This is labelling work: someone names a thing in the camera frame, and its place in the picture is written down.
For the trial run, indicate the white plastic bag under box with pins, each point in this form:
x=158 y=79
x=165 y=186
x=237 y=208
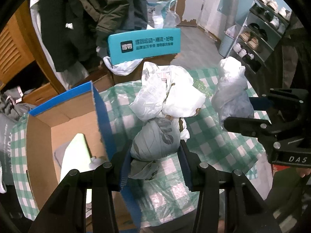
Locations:
x=122 y=69

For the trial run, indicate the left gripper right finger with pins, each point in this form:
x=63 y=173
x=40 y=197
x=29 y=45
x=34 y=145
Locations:
x=245 y=210

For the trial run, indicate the wooden louvered cabinet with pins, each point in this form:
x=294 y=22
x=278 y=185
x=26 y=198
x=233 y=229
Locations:
x=23 y=62

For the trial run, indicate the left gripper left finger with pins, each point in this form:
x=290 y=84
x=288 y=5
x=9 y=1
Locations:
x=65 y=210

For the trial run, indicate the green sparkly cloth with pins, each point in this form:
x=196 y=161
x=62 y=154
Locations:
x=200 y=86

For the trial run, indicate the metal shoe rack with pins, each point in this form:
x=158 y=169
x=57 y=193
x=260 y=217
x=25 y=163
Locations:
x=260 y=32

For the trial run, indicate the blue white plastic bags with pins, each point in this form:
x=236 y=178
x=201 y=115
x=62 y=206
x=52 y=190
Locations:
x=162 y=14

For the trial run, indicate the light blue trash bin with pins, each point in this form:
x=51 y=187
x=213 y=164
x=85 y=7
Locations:
x=227 y=41

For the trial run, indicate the white plastic bag bundle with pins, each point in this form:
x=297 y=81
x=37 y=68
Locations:
x=167 y=97

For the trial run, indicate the grey clothes pile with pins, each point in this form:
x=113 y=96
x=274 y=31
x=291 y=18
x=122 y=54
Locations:
x=12 y=103

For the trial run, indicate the teal shoe box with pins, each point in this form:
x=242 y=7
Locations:
x=138 y=44

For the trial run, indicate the blue cardboard storage box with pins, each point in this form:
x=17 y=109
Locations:
x=57 y=121

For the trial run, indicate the grey green cloth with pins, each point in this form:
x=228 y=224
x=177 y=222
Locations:
x=76 y=155

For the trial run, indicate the green white checkered tablecloth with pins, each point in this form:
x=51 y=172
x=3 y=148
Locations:
x=165 y=197

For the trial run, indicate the grey printed tote bag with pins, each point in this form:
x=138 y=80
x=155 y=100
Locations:
x=6 y=125

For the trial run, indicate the hanging dark jackets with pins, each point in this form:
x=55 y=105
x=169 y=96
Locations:
x=72 y=30

